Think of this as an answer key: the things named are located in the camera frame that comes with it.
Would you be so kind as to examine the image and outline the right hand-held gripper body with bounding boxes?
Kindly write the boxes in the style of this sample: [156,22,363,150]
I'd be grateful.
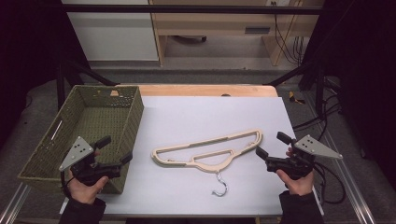
[265,133,344,181]

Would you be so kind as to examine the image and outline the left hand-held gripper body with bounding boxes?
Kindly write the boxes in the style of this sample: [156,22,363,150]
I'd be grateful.
[59,135,122,187]

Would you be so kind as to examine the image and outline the green woven basket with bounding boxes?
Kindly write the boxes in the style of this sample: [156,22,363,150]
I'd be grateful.
[17,84,145,195]

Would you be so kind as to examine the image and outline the beige clothes hanger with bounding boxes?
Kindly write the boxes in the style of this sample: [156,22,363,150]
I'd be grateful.
[150,129,264,198]
[150,128,264,198]

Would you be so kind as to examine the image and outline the person's left hand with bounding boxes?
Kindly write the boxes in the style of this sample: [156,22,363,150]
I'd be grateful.
[66,170,110,205]

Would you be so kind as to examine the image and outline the person's right hand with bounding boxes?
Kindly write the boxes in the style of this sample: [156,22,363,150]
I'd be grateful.
[275,170,316,197]

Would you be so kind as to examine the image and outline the yellow and black tool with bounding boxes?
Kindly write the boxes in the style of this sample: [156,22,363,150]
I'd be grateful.
[288,91,306,105]

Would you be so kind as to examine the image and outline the white table sheet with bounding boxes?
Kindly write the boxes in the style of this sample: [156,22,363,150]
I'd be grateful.
[59,95,325,217]

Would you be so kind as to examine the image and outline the dark curtain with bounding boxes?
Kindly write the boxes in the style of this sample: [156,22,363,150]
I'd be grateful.
[303,0,396,183]
[0,0,92,148]

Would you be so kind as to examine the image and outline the white cabinet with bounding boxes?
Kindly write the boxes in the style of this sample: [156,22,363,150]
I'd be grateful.
[61,0,160,63]

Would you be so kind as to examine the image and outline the light wooden desk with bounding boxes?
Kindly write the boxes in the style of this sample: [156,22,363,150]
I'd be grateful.
[148,0,325,67]

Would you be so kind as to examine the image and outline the black floor cables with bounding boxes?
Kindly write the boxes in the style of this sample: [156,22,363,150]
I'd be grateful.
[292,77,344,150]

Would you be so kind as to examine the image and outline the left hand-held gripper cable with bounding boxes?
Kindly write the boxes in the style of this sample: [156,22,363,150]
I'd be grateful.
[60,171,74,200]

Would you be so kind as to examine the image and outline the hand-held gripper cable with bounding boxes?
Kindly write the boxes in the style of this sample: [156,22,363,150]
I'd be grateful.
[313,163,347,205]
[60,171,74,200]

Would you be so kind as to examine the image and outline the right hand-held gripper cable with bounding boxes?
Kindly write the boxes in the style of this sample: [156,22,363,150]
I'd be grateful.
[313,163,347,205]

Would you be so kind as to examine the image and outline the aluminium rail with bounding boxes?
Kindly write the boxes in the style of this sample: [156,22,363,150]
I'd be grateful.
[303,92,378,224]
[0,182,33,224]

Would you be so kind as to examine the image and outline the black frame strut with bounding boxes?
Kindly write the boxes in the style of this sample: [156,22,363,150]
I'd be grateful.
[55,59,119,110]
[266,60,327,117]

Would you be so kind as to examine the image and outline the black hanging cables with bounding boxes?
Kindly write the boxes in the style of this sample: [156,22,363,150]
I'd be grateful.
[271,2,305,66]

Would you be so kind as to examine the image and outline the black horizontal frame bar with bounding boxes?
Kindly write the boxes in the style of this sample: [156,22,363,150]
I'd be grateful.
[60,3,325,16]

